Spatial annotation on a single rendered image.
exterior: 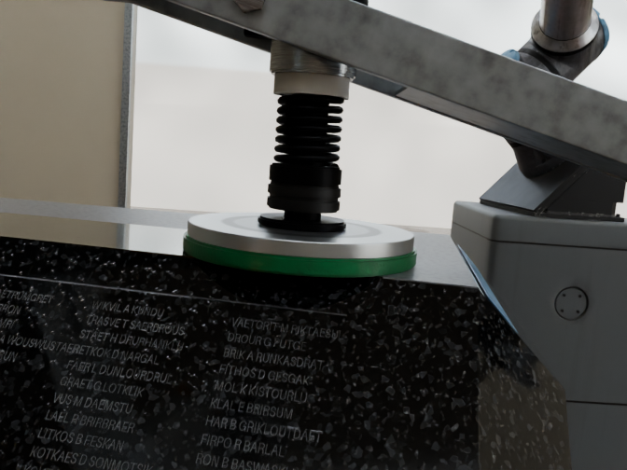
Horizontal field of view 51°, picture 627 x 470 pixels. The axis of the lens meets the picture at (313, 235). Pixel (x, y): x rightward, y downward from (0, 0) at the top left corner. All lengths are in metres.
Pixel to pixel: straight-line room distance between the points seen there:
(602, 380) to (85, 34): 4.86
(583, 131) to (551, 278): 1.02
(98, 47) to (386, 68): 5.22
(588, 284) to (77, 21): 4.83
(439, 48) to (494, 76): 0.05
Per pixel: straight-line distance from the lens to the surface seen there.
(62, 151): 5.77
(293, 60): 0.59
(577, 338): 1.66
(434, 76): 0.57
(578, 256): 1.62
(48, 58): 5.84
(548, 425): 0.57
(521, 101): 0.59
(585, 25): 1.68
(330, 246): 0.52
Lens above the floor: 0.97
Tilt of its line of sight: 7 degrees down
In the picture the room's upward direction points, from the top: 4 degrees clockwise
